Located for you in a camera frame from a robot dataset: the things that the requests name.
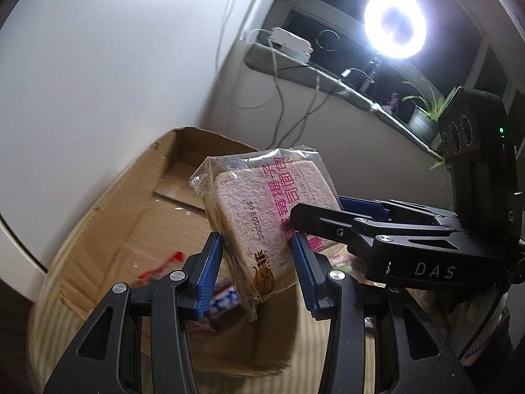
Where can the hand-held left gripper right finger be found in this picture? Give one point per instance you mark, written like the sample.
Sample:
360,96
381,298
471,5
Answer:
303,271

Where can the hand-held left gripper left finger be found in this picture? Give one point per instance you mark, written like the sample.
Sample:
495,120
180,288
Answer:
209,271

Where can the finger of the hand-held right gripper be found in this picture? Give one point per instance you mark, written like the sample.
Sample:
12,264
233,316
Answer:
361,205
324,221

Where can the clear bread slice packet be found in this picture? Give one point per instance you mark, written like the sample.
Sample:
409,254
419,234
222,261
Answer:
254,213

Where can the brown cardboard box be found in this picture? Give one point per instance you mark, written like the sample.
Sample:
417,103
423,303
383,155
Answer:
135,221

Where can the chocolate bar blue lettering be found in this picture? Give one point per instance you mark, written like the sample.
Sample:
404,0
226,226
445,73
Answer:
224,301

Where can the green wrapped candy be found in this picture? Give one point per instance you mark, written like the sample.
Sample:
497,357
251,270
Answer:
342,264

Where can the red snack packet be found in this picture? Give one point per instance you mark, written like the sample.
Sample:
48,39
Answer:
160,271

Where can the pink snack packet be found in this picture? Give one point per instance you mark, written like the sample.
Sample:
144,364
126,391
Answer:
201,327

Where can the potted green plant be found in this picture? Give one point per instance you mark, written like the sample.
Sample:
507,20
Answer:
422,123

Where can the striped beige bed cover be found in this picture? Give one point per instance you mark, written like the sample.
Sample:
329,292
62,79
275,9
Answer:
49,336

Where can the grey windowsill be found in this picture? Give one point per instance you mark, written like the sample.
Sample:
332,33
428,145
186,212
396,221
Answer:
262,57

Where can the white power box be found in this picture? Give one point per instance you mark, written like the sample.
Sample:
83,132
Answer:
291,43

